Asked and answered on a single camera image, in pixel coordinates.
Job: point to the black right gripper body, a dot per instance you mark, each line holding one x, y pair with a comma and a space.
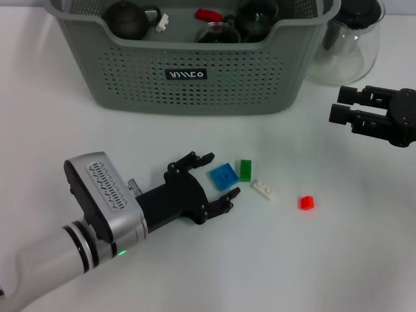
404, 117

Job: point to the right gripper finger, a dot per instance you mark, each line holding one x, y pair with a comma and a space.
349, 96
339, 113

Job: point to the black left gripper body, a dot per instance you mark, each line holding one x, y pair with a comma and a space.
175, 201

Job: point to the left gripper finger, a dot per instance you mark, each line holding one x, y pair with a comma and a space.
203, 159
226, 203

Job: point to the blue square plate brick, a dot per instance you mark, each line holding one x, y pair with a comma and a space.
224, 176

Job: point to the glass teacup black holder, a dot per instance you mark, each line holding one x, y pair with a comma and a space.
216, 32
256, 21

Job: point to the white brick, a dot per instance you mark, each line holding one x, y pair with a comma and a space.
265, 190
162, 22

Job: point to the dark red long brick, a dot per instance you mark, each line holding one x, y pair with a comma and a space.
208, 14

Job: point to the grey-green perforated storage bin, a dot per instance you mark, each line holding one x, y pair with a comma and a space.
227, 87

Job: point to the green rectangular brick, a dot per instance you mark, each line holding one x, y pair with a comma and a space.
246, 170

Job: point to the glass carafe black lid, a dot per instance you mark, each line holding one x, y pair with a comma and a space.
351, 55

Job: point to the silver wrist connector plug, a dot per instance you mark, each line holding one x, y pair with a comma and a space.
134, 186

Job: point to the small orange-red brick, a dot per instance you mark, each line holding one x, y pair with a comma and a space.
306, 203

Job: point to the black clay teapot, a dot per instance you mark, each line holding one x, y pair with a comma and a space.
125, 21

